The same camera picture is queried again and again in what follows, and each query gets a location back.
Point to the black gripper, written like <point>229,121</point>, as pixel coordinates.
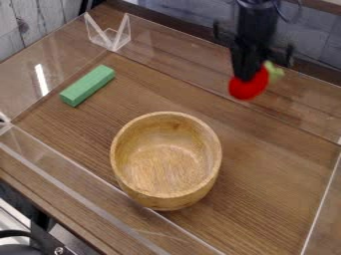
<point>251,50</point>

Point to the red plush strawberry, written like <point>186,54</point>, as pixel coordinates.
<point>248,90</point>

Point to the green rectangular block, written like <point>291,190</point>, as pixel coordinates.
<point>87,85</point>

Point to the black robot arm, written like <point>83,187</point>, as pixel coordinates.
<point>260,15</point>

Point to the wooden bowl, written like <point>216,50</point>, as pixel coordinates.
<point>166,157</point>

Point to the clear acrylic tray walls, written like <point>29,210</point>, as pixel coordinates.
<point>275,204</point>

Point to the black table clamp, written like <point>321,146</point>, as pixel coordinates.
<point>46,242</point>

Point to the clear acrylic corner bracket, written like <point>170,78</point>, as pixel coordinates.
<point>110,39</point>

